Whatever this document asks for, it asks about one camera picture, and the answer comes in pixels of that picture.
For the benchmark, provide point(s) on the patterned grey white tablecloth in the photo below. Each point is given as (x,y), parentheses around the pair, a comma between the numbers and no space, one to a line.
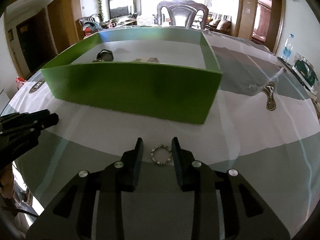
(262,123)

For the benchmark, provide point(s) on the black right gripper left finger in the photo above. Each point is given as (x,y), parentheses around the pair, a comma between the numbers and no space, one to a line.
(132,161)

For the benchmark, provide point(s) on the black television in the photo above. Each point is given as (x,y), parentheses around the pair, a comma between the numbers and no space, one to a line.
(118,8)

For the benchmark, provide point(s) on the green cardboard box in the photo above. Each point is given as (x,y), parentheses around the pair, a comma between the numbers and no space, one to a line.
(163,72)

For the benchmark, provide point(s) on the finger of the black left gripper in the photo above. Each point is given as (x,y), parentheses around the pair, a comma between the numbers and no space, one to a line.
(44,119)

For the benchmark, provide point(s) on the clear plastic water bottle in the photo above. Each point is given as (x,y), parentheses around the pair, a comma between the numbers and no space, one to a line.
(288,47)

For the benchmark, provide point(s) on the brown leather sofa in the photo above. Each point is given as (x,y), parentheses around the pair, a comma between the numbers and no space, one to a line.
(221,26)

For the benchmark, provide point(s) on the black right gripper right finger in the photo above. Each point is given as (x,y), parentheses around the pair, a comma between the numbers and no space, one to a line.
(184,169)

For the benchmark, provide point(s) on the dark wooden chair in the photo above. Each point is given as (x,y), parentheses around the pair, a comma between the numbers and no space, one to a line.
(182,13)

